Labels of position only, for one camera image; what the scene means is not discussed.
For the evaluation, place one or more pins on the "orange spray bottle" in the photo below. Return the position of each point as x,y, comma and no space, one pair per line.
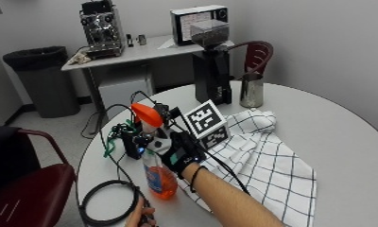
161,183

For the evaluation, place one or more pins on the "white box cabinet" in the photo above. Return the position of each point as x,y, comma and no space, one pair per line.
124,94

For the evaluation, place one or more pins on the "black wrist band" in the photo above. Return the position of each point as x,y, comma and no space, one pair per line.
193,179

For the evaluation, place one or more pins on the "white marker cube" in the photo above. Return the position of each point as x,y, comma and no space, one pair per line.
205,119

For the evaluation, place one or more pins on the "grey trash bin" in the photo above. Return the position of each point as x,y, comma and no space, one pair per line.
46,85

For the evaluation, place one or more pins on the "red armchair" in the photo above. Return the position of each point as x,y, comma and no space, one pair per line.
34,195

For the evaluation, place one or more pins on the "grey side table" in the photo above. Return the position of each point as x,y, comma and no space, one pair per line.
147,52

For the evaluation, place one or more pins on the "black coffee grinder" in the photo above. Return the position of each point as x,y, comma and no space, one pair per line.
212,72

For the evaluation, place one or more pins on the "crumpled beige rag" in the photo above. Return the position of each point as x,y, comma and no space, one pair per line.
80,58

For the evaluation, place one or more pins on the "black jacket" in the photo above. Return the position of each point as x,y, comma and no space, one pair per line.
9,157

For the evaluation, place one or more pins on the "white checked cloth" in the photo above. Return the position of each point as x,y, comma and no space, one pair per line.
264,164

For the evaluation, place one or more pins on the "small black tamper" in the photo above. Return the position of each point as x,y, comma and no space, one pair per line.
130,41

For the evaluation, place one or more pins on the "white paper sheet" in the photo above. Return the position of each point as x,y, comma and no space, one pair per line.
167,43

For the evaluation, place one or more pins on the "steel pitcher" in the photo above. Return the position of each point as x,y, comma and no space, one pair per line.
252,91

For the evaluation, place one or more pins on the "small grey metal tool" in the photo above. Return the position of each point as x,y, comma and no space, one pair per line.
142,39

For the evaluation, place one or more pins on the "chrome espresso machine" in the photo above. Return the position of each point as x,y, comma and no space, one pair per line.
100,31

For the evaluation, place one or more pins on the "black and white microwave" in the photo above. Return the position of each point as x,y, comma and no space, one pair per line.
184,22

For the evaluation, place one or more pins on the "red chair with slatted back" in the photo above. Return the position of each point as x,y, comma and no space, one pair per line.
258,56

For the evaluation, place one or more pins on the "black palm camera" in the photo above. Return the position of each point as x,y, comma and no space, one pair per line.
167,113

